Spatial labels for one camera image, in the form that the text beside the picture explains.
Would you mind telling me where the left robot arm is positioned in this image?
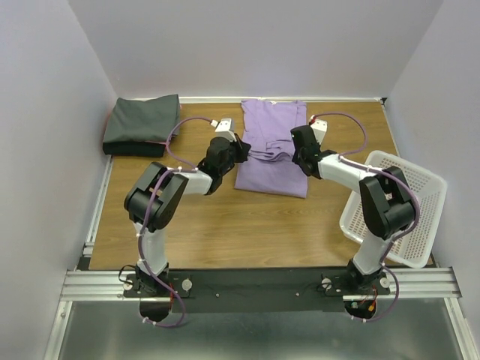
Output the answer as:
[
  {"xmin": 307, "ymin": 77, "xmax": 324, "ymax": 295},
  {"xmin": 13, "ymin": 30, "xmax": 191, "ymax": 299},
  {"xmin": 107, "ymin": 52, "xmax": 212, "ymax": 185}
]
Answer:
[{"xmin": 124, "ymin": 133, "xmax": 251, "ymax": 297}]

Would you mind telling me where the purple cable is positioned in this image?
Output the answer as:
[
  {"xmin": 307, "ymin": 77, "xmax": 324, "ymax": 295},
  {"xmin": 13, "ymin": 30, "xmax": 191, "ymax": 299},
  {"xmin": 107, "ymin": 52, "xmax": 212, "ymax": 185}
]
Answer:
[
  {"xmin": 135, "ymin": 116, "xmax": 188, "ymax": 329},
  {"xmin": 309, "ymin": 111, "xmax": 421, "ymax": 324}
]

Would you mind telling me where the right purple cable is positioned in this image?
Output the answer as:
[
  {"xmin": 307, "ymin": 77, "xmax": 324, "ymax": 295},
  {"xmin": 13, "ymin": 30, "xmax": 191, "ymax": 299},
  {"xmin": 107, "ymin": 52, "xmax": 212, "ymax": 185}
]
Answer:
[{"xmin": 309, "ymin": 111, "xmax": 421, "ymax": 324}]

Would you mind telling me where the aluminium extrusion rail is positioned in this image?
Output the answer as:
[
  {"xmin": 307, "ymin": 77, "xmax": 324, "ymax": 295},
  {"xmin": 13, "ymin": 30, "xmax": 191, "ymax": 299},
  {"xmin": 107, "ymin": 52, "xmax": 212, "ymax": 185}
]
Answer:
[{"xmin": 60, "ymin": 268, "xmax": 461, "ymax": 302}]

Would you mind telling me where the white plastic laundry basket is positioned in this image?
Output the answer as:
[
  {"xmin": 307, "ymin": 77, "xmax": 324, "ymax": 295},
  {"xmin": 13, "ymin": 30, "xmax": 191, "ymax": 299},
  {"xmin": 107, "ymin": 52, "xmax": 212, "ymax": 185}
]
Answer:
[{"xmin": 339, "ymin": 151, "xmax": 447, "ymax": 269}]

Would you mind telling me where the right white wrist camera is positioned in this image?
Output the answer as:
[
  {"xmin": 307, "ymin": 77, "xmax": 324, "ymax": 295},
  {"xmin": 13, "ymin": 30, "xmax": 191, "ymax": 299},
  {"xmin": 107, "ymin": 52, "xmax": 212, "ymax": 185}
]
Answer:
[{"xmin": 309, "ymin": 118, "xmax": 328, "ymax": 145}]

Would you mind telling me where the folded dark grey t shirt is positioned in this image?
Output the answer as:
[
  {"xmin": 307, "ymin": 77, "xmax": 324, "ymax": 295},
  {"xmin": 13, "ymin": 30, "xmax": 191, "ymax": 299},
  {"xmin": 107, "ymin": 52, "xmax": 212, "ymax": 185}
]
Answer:
[{"xmin": 102, "ymin": 94, "xmax": 181, "ymax": 158}]

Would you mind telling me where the purple t shirt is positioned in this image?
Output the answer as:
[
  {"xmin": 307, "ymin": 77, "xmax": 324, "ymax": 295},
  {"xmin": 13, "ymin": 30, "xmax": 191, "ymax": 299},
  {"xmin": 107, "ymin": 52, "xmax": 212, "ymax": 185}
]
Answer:
[{"xmin": 235, "ymin": 99, "xmax": 308, "ymax": 199}]

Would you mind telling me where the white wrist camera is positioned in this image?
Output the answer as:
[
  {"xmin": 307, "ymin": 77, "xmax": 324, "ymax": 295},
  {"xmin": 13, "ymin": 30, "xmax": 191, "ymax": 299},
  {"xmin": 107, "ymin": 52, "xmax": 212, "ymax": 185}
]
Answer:
[
  {"xmin": 309, "ymin": 118, "xmax": 328, "ymax": 145},
  {"xmin": 214, "ymin": 118, "xmax": 236, "ymax": 142}
]

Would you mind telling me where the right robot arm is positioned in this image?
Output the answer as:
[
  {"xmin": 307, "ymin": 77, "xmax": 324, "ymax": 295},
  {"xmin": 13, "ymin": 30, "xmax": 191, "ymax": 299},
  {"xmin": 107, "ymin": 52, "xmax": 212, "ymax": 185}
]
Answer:
[{"xmin": 290, "ymin": 124, "xmax": 420, "ymax": 294}]

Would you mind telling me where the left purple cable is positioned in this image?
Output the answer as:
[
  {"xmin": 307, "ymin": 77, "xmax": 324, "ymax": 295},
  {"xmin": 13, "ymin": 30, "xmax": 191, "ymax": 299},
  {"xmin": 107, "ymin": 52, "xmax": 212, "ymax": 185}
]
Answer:
[{"xmin": 135, "ymin": 116, "xmax": 188, "ymax": 329}]

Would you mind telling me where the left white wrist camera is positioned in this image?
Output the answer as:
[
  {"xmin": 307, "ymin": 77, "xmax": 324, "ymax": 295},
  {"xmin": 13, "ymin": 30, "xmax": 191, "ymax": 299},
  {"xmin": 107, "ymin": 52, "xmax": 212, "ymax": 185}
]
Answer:
[{"xmin": 214, "ymin": 118, "xmax": 236, "ymax": 142}]

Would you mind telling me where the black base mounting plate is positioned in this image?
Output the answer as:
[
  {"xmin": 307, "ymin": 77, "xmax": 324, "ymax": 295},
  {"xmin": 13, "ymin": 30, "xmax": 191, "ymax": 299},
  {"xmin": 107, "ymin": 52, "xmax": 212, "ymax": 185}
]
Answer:
[{"xmin": 118, "ymin": 267, "xmax": 391, "ymax": 321}]

